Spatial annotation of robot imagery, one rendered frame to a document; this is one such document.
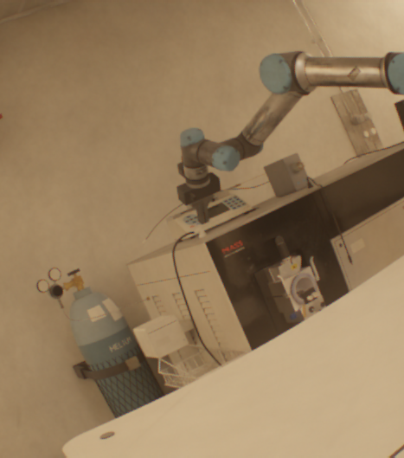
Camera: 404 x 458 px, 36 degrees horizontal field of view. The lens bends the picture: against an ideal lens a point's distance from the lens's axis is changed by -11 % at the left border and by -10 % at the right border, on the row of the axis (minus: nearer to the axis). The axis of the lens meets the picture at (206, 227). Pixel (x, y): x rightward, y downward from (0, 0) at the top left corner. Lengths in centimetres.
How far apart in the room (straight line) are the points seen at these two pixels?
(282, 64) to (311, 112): 188
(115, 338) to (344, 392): 230
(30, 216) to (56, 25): 97
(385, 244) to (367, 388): 196
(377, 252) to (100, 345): 110
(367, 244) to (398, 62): 83
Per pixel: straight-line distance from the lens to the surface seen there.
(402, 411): 24
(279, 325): 198
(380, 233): 223
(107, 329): 256
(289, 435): 27
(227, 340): 203
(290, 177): 237
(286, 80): 174
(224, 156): 199
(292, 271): 193
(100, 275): 296
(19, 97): 304
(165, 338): 214
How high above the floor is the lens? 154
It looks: 2 degrees down
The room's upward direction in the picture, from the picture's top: 23 degrees counter-clockwise
